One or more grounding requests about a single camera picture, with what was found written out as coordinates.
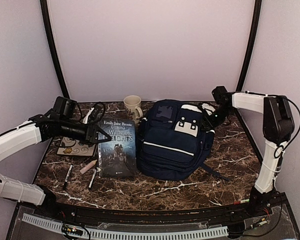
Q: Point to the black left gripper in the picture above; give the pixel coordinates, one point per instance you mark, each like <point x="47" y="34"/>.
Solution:
<point x="90" y="135"/>

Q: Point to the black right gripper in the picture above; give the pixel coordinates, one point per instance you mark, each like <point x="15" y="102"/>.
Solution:
<point x="208" y="124"/>

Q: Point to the dark blue hardcover book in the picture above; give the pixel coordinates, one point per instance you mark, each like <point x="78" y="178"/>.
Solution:
<point x="117" y="157"/>

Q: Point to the navy blue student backpack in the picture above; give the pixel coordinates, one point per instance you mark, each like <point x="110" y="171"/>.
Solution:
<point x="170" y="144"/>

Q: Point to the red white pen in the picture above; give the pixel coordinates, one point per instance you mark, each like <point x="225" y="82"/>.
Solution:
<point x="241" y="201"/>

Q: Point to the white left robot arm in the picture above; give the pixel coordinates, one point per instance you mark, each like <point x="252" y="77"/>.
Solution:
<point x="58" y="121"/>

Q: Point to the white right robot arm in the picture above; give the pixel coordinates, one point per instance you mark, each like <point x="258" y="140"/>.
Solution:
<point x="278" y="129"/>

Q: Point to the pink crayon shaped eraser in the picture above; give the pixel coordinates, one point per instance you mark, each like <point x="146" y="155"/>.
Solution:
<point x="88" y="167"/>

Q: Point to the blue capped marker pen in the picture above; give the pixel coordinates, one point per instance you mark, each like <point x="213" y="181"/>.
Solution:
<point x="92" y="179"/>

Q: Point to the cream seashell mug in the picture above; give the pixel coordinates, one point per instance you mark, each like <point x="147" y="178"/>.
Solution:
<point x="132" y="105"/>

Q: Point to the black marker pen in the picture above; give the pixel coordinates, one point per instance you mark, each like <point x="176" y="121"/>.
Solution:
<point x="67" y="177"/>

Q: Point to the black front table rail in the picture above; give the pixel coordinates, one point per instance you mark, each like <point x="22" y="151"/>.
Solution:
<point x="91" y="216"/>

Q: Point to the white cable duct strip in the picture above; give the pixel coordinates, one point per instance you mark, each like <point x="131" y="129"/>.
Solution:
<point x="125" y="232"/>

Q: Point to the black right frame post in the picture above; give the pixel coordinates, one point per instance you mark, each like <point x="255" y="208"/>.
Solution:
<point x="250" y="45"/>

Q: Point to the black frame post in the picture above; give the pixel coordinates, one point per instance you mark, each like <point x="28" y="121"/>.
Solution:
<point x="52" y="47"/>
<point x="250" y="45"/>

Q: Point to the black left frame post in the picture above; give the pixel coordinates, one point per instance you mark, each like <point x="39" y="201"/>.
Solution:
<point x="52" y="47"/>

